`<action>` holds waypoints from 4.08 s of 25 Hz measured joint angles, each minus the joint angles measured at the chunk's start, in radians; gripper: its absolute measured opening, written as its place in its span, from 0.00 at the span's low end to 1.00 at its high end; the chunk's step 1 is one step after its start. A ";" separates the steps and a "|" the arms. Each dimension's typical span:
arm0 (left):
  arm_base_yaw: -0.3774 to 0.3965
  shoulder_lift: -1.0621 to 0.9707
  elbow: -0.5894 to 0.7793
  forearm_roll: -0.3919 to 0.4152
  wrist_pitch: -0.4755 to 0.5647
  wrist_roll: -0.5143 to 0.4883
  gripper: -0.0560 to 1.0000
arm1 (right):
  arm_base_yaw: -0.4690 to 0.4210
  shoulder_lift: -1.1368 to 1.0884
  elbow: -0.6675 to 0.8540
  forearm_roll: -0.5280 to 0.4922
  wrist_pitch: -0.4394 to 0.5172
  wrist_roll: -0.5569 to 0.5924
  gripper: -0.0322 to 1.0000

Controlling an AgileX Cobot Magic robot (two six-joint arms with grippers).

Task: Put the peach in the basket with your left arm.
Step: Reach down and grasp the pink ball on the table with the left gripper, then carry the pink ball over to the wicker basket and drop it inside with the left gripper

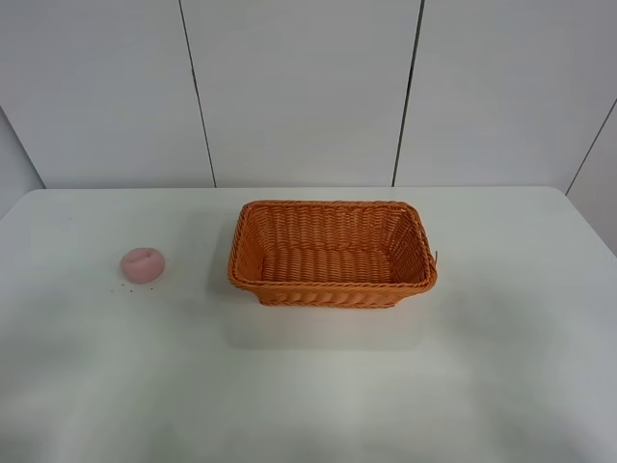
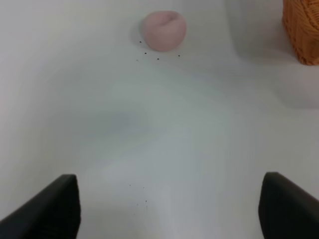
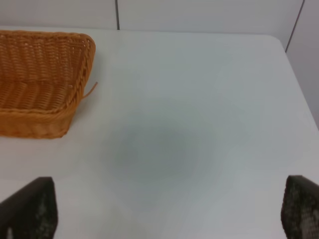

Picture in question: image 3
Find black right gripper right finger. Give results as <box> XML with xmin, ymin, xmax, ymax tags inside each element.
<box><xmin>281</xmin><ymin>175</ymin><xmax>319</xmax><ymax>239</ymax></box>

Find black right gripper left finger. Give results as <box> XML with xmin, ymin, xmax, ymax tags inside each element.
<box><xmin>0</xmin><ymin>177</ymin><xmax>58</xmax><ymax>239</ymax></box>

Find orange wicker basket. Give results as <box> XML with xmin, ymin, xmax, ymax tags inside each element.
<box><xmin>0</xmin><ymin>30</ymin><xmax>96</xmax><ymax>139</ymax></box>

